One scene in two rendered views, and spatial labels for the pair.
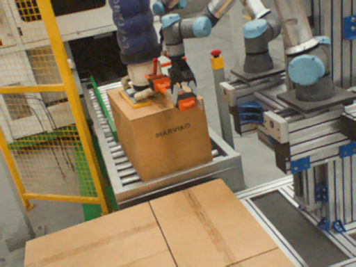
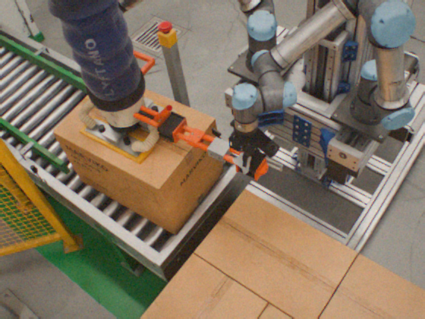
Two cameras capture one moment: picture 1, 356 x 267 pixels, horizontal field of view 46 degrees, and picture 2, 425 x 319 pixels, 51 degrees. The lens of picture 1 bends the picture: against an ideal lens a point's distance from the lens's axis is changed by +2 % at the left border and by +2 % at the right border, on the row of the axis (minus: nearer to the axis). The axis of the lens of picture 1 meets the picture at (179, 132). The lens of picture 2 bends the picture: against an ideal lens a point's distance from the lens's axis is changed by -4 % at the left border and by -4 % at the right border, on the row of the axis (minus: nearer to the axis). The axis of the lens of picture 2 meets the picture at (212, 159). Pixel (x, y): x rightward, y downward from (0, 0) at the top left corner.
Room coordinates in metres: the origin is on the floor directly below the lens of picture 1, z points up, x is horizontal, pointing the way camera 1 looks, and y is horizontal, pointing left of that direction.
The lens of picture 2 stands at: (0.94, 0.56, 2.42)
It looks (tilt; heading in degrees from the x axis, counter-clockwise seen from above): 54 degrees down; 328
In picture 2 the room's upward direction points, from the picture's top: 10 degrees counter-clockwise
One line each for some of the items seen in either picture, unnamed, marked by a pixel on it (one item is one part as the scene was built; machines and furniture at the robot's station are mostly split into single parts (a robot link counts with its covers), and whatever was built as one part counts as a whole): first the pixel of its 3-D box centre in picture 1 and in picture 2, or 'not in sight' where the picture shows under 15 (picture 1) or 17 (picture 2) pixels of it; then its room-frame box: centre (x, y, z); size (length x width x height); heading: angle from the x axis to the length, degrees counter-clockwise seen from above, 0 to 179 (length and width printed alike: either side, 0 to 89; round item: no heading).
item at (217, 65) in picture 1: (226, 128); (181, 101); (2.55, -0.32, 0.50); 0.07 x 0.07 x 1.00; 13
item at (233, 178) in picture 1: (183, 193); (209, 219); (1.87, 0.04, 0.48); 0.70 x 0.03 x 0.15; 103
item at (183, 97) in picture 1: (183, 101); (251, 165); (1.65, -0.04, 1.08); 0.08 x 0.07 x 0.05; 17
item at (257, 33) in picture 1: (256, 35); (262, 31); (2.02, -0.46, 1.20); 0.13 x 0.12 x 0.14; 138
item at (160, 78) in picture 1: (159, 82); (172, 127); (1.98, 0.05, 1.08); 0.10 x 0.08 x 0.06; 107
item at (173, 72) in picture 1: (178, 67); (244, 135); (1.67, -0.05, 1.22); 0.09 x 0.08 x 0.12; 17
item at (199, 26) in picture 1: (197, 26); (275, 93); (1.63, -0.15, 1.37); 0.11 x 0.11 x 0.08; 61
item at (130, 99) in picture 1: (133, 94); (114, 136); (2.20, 0.21, 0.97); 0.34 x 0.10 x 0.05; 17
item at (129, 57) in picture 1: (141, 51); (116, 83); (2.22, 0.12, 1.19); 0.23 x 0.23 x 0.04
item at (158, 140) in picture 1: (157, 126); (141, 152); (2.22, 0.12, 0.75); 0.60 x 0.40 x 0.40; 17
